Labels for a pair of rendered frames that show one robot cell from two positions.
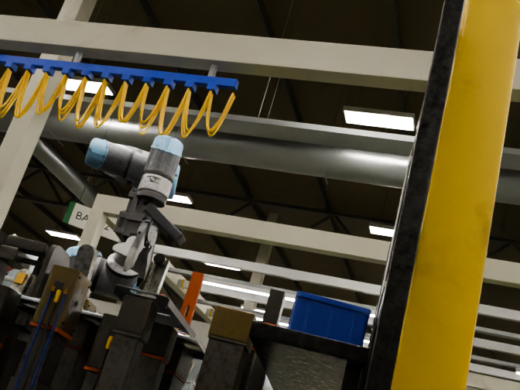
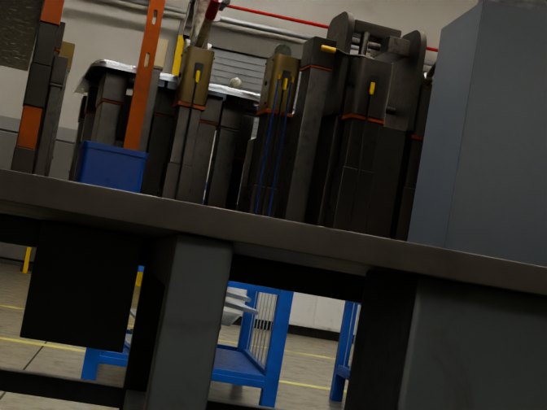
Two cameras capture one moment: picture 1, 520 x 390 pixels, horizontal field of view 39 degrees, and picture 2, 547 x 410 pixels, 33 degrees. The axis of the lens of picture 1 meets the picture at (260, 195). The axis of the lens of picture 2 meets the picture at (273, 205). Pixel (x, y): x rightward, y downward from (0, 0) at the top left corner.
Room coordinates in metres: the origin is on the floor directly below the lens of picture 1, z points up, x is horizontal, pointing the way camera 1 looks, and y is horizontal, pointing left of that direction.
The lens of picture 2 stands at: (3.60, -0.51, 0.63)
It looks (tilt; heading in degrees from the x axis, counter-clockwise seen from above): 4 degrees up; 153
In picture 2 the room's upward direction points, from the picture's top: 10 degrees clockwise
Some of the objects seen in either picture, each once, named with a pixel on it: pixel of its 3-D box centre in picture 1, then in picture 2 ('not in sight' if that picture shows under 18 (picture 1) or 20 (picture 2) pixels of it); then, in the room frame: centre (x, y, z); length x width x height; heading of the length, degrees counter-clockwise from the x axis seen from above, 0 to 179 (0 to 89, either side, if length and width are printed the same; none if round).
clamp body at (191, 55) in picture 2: not in sight; (185, 134); (1.82, 0.19, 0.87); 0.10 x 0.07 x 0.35; 169
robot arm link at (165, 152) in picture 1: (163, 160); not in sight; (1.66, 0.25, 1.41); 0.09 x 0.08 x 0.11; 10
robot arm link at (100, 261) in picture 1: (80, 268); not in sight; (2.40, 0.50, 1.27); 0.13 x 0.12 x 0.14; 100
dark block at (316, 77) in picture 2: not in sight; (304, 139); (1.90, 0.42, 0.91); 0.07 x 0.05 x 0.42; 169
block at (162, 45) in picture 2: not in sight; (143, 124); (1.75, 0.12, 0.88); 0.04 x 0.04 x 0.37; 79
